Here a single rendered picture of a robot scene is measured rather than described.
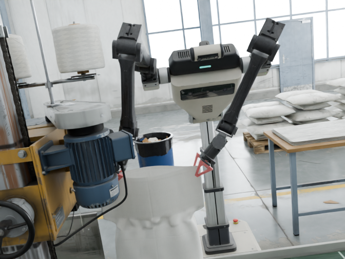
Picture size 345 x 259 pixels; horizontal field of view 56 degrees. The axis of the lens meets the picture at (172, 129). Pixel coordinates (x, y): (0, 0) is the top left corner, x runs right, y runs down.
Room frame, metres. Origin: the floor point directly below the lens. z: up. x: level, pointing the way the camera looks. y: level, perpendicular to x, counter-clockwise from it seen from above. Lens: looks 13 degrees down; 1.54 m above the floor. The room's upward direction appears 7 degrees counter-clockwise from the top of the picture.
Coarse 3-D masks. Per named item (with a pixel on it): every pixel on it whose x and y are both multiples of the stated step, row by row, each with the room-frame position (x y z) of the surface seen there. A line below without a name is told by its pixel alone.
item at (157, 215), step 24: (144, 168) 1.46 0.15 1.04; (168, 168) 1.44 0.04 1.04; (192, 168) 1.38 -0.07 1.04; (120, 192) 1.37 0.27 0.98; (144, 192) 1.32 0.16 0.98; (168, 192) 1.34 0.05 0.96; (192, 192) 1.38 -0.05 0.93; (120, 216) 1.38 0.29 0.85; (144, 216) 1.33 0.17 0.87; (168, 216) 1.34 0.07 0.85; (192, 216) 1.36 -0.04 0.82; (120, 240) 1.33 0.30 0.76; (144, 240) 1.31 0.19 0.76; (168, 240) 1.31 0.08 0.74; (192, 240) 1.32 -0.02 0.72
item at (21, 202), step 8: (8, 200) 0.90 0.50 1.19; (16, 200) 0.91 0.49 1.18; (24, 200) 0.92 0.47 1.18; (0, 208) 0.88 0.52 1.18; (8, 208) 0.88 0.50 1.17; (24, 208) 0.89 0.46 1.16; (32, 208) 0.92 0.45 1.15; (0, 216) 0.88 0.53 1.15; (8, 216) 0.88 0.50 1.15; (16, 216) 0.88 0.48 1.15; (32, 216) 0.91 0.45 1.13; (16, 232) 0.88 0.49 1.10; (24, 232) 0.88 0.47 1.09
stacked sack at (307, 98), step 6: (294, 96) 4.72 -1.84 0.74; (300, 96) 4.60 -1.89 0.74; (306, 96) 4.55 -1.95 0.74; (312, 96) 4.52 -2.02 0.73; (318, 96) 4.48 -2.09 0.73; (324, 96) 4.47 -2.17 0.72; (330, 96) 4.45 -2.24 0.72; (336, 96) 4.44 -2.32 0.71; (294, 102) 4.46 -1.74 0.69; (300, 102) 4.45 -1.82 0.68; (306, 102) 4.44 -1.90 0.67; (312, 102) 4.44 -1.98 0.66; (318, 102) 4.45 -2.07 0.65
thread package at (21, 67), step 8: (8, 32) 1.18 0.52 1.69; (8, 40) 1.15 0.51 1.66; (16, 40) 1.18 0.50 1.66; (16, 48) 1.17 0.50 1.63; (24, 48) 1.21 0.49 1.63; (16, 56) 1.16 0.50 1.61; (24, 56) 1.20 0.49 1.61; (16, 64) 1.16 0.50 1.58; (24, 64) 1.18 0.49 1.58; (16, 72) 1.15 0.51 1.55; (24, 72) 1.17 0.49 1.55; (16, 80) 1.20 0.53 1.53
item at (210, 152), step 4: (212, 144) 1.36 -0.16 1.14; (208, 148) 1.36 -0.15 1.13; (212, 148) 1.36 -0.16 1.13; (204, 152) 1.37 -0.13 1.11; (208, 152) 1.35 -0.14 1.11; (212, 152) 1.35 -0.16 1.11; (216, 152) 1.35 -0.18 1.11; (204, 156) 1.33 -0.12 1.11; (208, 156) 1.35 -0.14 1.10; (212, 156) 1.35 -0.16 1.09; (212, 160) 1.33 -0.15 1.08
